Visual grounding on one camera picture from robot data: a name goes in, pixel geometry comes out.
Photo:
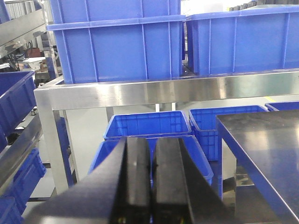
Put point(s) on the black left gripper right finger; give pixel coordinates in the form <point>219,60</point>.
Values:
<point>181,195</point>

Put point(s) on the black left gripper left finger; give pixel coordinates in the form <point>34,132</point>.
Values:
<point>117,191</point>

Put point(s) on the blue bin lower side shelf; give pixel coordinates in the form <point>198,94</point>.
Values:
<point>13,201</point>

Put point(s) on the blue bin on side shelf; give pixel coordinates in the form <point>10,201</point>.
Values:
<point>16,101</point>

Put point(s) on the steel side shelf rack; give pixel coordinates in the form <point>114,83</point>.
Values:
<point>14,34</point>

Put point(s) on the blue floor bin near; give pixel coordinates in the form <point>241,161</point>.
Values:
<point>193,147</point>

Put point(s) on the blue floor bin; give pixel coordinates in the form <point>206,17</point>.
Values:
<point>282,106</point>
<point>203,124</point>
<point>193,147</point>
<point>151,124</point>

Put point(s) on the blue floor bin middle right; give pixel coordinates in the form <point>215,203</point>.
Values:
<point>203,124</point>

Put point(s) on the blue floor bin far right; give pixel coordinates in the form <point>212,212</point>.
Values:
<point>282,106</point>

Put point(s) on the large blue crate lower stacked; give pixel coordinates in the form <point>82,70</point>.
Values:
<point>137,49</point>

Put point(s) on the large blue crate stacked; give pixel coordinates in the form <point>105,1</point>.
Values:
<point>70,11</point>
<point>137,49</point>

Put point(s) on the large blue crate right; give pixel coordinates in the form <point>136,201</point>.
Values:
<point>244,41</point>

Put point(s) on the large blue crate upper stacked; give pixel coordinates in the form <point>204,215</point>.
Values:
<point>70,11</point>

